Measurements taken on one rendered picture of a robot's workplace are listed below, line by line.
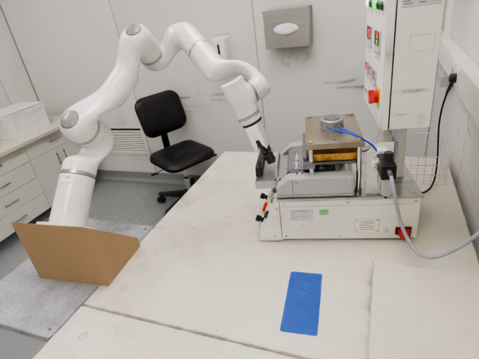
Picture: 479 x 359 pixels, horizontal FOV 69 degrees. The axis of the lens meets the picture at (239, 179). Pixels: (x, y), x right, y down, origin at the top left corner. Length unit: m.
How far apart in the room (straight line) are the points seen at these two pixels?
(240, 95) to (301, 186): 0.36
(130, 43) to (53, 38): 2.46
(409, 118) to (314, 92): 1.66
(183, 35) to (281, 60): 1.42
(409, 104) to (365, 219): 0.40
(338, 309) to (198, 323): 0.39
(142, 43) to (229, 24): 1.49
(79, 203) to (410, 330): 1.06
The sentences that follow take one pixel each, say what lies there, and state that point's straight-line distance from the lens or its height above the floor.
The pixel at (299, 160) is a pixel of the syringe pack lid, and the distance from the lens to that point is 1.28.
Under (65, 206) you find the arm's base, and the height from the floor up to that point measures 1.01.
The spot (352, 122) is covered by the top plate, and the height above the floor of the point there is 1.11.
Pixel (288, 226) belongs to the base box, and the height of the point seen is 0.82.
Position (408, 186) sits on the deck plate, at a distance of 1.27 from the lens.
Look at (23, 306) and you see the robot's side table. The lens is 1.41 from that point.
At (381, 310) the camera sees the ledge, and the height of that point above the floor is 0.80.
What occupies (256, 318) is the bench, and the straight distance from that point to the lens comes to 1.06.
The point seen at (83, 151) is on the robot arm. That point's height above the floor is 1.12.
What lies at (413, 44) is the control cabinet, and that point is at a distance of 1.07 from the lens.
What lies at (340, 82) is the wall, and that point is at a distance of 2.68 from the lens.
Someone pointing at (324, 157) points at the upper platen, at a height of 1.05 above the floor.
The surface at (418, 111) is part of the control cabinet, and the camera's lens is 1.12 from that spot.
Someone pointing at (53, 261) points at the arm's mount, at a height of 0.84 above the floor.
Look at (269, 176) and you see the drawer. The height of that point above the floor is 0.97.
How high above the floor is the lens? 1.55
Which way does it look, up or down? 27 degrees down
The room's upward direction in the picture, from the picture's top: 9 degrees counter-clockwise
